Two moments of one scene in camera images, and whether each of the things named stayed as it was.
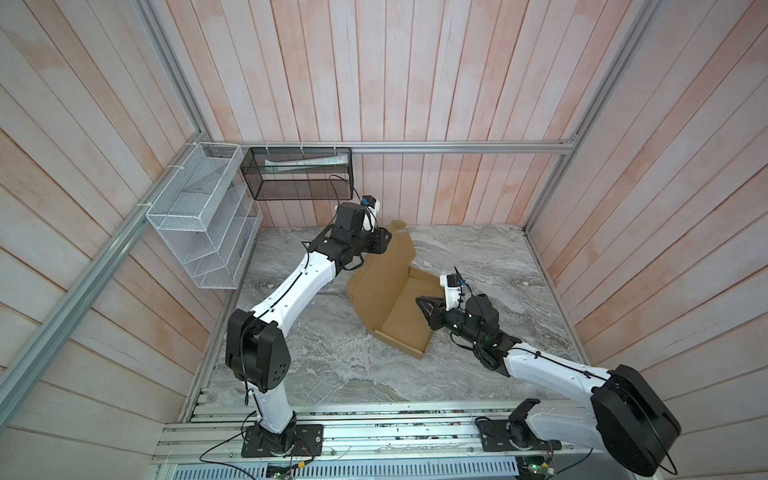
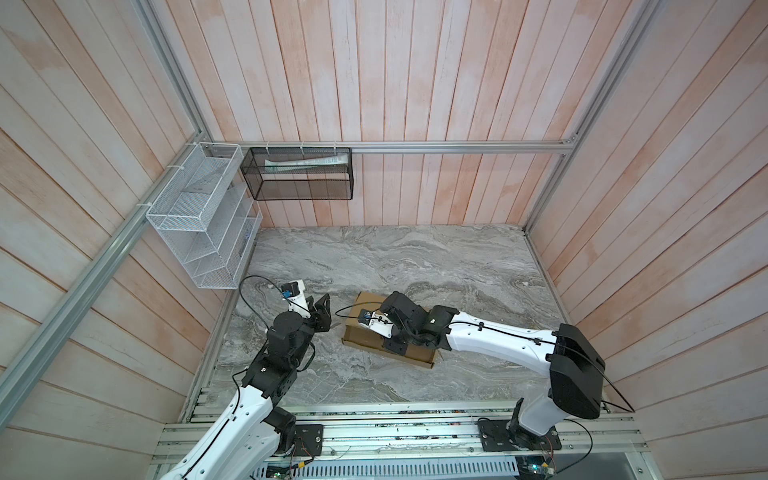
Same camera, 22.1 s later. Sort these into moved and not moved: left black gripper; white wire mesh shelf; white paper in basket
Moved: left black gripper
Not moved: white paper in basket; white wire mesh shelf
